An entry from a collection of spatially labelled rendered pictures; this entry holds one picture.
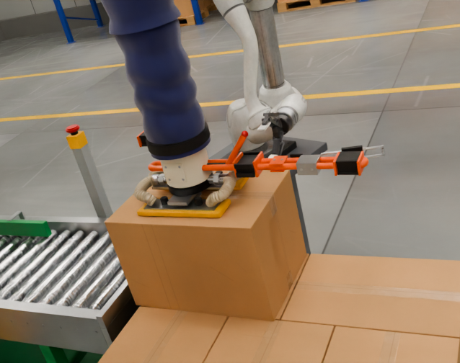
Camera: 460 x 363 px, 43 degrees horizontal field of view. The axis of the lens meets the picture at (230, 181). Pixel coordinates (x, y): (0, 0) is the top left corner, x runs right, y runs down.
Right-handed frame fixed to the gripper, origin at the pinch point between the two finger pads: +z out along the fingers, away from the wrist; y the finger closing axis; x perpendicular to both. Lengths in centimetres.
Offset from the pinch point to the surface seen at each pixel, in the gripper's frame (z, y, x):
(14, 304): 45, 48, 108
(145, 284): 33, 41, 47
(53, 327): 48, 55, 87
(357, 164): 18.3, -1.9, -37.7
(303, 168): 17.2, 0.0, -19.8
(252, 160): 14.5, -2.1, -1.0
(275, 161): 15.4, -1.8, -9.7
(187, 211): 28.0, 10.6, 21.8
